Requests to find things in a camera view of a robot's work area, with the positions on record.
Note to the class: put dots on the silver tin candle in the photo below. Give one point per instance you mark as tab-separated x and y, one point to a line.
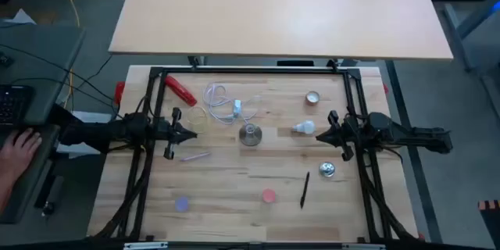
327	169

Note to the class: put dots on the pink candle in glass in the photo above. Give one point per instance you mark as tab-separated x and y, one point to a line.
268	195

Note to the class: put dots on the black desk leg with knob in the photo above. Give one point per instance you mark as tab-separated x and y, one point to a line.
48	208

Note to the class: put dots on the grey metal furniture frame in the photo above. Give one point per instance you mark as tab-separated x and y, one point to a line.
468	23

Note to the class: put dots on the white crumpled paper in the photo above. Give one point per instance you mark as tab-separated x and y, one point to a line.
21	17

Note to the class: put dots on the grey desk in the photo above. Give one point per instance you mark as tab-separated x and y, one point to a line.
47	54

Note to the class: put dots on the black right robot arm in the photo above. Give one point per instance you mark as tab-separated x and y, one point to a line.
406	134

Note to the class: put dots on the person's forearm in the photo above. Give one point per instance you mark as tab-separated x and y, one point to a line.
4	195

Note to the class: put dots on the black pen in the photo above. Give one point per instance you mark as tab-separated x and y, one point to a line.
304	189

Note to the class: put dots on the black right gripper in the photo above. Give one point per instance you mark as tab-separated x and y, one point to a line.
347	134

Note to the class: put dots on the purple candle in glass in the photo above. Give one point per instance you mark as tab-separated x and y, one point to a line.
182	204

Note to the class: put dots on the red plastic tool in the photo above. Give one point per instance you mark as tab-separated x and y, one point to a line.
179	90

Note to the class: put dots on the light wooden desk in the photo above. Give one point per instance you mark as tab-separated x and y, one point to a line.
273	11

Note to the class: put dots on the silver metal bracket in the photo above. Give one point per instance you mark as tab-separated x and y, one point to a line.
363	246
145	245

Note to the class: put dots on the red clamp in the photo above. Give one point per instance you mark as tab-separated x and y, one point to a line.
119	90

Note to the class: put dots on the purple pen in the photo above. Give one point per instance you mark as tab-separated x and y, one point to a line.
195	156

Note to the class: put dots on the orange black striped object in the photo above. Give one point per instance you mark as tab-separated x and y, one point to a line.
489	204

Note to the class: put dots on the white lightbulb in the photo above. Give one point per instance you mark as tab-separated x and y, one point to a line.
304	127

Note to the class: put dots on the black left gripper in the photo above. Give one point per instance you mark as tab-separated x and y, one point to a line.
168	131

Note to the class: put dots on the person's hand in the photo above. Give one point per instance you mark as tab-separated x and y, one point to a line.
19	148

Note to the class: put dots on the black metal table frame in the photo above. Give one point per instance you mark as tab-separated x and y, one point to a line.
254	70

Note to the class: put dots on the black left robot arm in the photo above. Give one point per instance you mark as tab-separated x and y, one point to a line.
97	134

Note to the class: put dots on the black keyboard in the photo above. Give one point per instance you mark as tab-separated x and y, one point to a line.
11	103

